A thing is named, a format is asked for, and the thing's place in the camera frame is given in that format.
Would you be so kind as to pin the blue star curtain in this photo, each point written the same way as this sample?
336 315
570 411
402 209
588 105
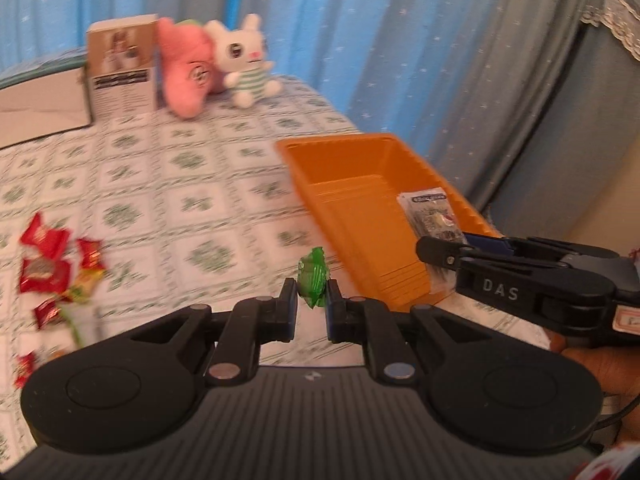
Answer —
389 65

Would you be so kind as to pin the red gold candy packet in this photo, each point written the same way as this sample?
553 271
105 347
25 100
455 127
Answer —
91 252

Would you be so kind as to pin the small red candy packet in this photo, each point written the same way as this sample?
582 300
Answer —
25 365

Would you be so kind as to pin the clear mixed nuts packet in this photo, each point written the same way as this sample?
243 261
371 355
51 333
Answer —
430 214

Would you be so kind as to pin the white flat envelope box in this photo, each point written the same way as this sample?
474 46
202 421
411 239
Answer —
44 96

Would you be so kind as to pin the green candy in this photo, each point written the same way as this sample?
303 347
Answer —
312 275

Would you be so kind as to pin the white bunny plush toy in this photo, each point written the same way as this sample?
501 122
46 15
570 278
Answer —
241 56

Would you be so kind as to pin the red gold label snack packet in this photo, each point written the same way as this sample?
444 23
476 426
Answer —
44 275

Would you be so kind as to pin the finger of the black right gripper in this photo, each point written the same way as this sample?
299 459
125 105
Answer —
539 250
506 285

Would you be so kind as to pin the pink plush toy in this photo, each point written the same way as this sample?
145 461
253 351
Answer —
188 67

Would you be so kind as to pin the green edged silver snack packet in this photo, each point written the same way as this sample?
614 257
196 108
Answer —
75 329

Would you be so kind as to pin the yellow green candy packet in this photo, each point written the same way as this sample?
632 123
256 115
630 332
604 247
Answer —
83 286

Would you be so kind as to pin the floral green white tablecloth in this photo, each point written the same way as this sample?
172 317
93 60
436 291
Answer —
195 211

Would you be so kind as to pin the orange plastic basket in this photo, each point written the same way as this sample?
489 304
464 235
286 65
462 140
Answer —
350 184

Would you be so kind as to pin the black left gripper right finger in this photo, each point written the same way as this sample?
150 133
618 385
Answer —
369 323

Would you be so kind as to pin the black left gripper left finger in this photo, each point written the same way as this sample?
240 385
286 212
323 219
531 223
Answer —
252 323

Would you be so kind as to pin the red pillow snack packet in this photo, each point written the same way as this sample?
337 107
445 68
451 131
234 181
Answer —
50 242

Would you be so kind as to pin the right hand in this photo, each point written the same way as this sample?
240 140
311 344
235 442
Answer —
617 369

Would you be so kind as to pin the brown white product box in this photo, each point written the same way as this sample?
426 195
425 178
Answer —
121 55

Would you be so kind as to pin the dark red snack packet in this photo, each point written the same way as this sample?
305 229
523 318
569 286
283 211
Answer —
48 313

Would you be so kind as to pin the grey lace curtain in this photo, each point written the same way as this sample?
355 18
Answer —
546 112

